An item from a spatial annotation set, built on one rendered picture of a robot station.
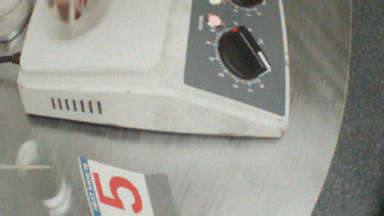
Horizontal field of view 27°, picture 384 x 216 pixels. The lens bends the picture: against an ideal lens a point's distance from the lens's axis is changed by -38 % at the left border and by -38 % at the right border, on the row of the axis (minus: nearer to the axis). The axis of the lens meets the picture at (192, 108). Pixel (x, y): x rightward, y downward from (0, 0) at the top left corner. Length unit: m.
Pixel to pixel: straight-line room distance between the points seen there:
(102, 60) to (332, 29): 0.21
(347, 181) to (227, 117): 0.85
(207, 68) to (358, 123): 0.90
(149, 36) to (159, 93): 0.04
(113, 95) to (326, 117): 0.16
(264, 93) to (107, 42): 0.11
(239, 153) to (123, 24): 0.12
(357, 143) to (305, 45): 0.80
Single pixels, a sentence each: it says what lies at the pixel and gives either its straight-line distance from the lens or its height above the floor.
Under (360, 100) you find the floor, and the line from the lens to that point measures 1.59.
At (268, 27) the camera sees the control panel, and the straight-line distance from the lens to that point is 0.73.
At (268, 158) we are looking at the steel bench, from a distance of 0.73.
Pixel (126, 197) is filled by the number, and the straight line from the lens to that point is 0.70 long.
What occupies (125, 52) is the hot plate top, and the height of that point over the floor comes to 0.84.
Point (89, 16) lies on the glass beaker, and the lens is 0.64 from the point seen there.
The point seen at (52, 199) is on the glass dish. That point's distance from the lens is 0.70.
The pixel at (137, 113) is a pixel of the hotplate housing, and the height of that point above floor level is 0.79.
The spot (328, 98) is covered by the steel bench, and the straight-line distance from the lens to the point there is 0.75.
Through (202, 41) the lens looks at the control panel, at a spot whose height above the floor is 0.81.
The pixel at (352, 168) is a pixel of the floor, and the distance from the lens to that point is 1.54.
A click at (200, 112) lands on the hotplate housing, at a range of 0.69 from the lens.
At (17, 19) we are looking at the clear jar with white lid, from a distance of 0.76.
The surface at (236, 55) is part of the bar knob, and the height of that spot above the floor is 0.80.
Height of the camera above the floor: 1.44
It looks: 68 degrees down
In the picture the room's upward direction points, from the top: straight up
